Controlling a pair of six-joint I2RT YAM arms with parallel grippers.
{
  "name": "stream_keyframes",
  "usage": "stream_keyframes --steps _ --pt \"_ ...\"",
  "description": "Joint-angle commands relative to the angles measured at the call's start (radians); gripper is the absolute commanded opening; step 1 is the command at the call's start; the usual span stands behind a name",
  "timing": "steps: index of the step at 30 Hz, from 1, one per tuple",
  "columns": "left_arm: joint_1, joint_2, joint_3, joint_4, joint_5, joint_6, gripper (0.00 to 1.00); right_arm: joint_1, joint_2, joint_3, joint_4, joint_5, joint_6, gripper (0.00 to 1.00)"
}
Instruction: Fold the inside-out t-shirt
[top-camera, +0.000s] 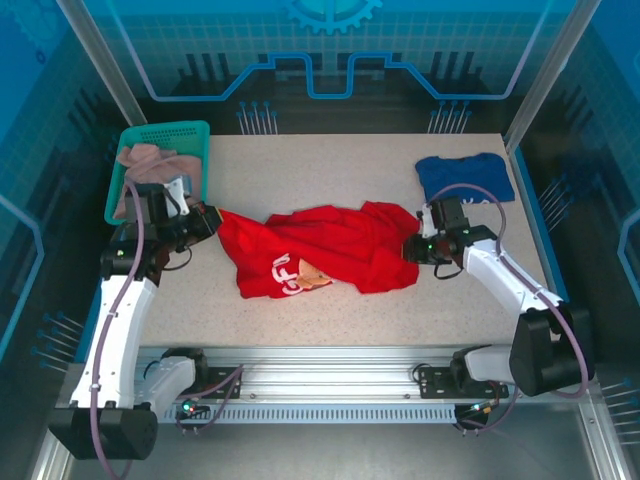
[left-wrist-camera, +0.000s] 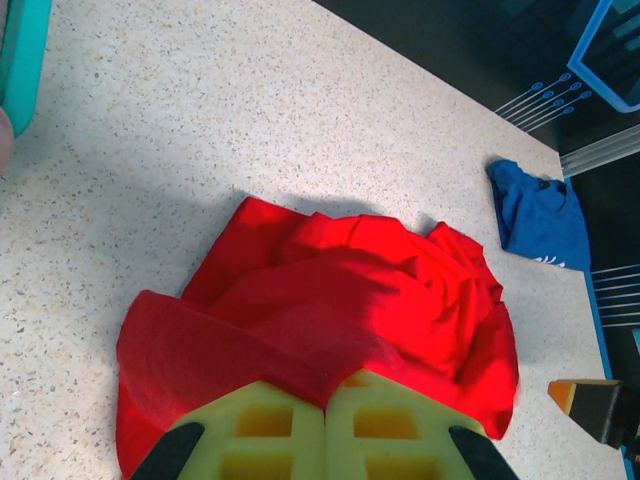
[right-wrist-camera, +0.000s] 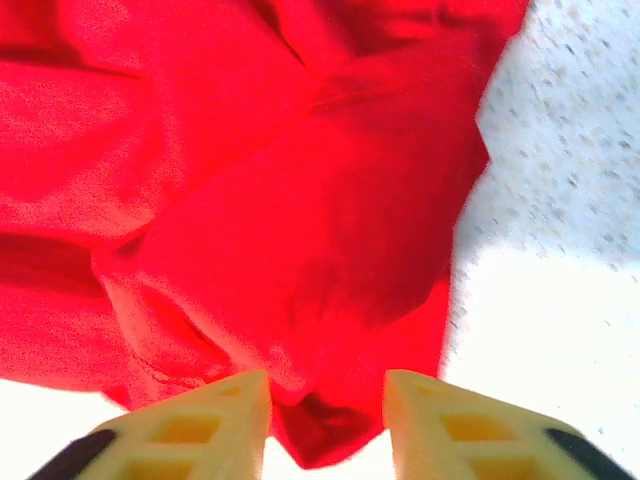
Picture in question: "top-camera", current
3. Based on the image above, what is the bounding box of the red t-shirt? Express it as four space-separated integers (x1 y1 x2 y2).
218 200 421 300

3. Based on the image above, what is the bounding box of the folded blue t-shirt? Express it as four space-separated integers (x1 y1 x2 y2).
414 152 516 206

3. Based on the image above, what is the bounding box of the crumpled pink cloth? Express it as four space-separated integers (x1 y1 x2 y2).
114 143 204 221

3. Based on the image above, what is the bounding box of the green plastic basket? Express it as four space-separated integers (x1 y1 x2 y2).
103 119 211 226

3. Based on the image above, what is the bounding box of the blue table edge strip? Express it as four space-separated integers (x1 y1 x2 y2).
508 147 590 364

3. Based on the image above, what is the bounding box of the small LED connector board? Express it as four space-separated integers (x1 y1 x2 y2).
462 399 501 419
180 394 211 419

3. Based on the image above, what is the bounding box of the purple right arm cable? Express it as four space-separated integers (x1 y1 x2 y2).
427 182 591 437

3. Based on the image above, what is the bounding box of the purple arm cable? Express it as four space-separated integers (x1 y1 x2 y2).
427 182 591 437
89 179 246 480

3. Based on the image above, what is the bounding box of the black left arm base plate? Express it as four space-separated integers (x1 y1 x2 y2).
152 367 245 400

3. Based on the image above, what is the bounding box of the aluminium frame post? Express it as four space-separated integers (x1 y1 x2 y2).
54 0 150 127
503 0 601 151

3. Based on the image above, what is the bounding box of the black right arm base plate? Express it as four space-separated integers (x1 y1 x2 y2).
417 366 511 400

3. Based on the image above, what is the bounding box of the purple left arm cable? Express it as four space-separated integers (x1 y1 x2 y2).
89 179 246 480

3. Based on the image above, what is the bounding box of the aluminium rail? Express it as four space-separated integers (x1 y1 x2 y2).
67 344 596 401

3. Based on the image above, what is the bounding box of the slotted grey cable duct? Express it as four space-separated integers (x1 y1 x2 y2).
159 403 474 424

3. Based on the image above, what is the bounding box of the aluminium frame bar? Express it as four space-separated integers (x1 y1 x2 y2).
577 397 629 480
29 394 84 480

